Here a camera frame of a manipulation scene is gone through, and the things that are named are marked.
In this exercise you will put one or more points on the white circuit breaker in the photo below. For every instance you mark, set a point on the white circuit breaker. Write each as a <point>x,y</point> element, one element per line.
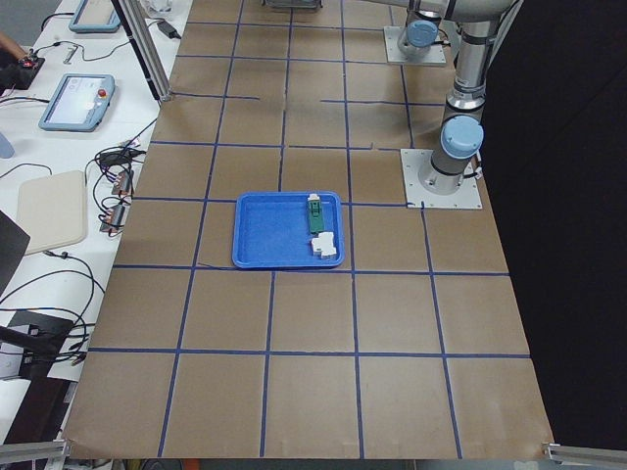
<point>323,245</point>

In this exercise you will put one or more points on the teach pendant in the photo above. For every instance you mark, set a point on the teach pendant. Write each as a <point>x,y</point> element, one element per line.
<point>79,103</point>
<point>95,16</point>

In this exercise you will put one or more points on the black power adapter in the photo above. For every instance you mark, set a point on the black power adapter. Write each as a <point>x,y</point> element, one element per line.
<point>168,30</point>

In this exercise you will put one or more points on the far teach pendant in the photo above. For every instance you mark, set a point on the far teach pendant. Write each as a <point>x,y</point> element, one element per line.
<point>95,16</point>

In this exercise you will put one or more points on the aluminium frame post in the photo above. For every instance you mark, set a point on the aluminium frame post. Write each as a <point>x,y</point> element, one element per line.
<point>137,32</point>

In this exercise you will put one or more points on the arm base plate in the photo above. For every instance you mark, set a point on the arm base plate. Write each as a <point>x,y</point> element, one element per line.
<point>426,188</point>
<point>400,52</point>

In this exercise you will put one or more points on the beige pad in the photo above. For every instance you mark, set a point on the beige pad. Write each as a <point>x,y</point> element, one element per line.
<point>52,211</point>

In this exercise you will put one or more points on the blue plastic tray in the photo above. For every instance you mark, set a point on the blue plastic tray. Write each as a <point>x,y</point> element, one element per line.
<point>271,230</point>

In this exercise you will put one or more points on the near teach pendant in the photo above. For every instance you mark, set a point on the near teach pendant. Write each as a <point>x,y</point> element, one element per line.
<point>79,103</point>

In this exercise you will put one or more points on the green terminal block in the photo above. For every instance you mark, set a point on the green terminal block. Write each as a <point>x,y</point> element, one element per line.
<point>315,214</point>

